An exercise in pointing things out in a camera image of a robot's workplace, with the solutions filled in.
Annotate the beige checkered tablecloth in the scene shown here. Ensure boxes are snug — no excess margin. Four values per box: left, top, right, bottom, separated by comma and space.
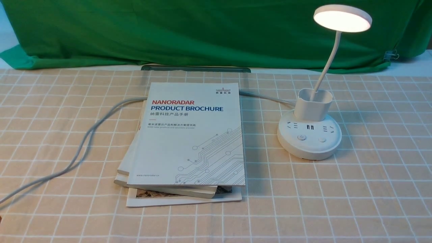
0, 69, 432, 243

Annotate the bottom magazine in stack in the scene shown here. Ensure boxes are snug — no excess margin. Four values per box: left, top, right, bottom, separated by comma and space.
126, 187, 242, 208

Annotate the metal binder clip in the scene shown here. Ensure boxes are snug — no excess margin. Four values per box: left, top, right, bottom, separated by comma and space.
383, 50, 400, 62

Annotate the green backdrop cloth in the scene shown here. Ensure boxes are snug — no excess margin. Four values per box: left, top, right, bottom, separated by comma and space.
1, 0, 431, 74

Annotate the white Nanoradar product brochure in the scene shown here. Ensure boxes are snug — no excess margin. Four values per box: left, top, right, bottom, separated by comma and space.
128, 82, 246, 186

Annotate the grey lamp power cable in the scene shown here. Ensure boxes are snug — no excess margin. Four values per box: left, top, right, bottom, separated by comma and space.
0, 88, 296, 205

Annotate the white desk lamp with sockets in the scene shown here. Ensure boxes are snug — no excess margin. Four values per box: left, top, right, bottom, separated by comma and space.
277, 4, 372, 161

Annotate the dark cable tray slot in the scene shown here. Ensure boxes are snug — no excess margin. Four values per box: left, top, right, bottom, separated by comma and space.
140, 65, 251, 73

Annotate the middle book in stack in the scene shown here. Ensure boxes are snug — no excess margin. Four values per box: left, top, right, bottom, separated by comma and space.
114, 101, 218, 199

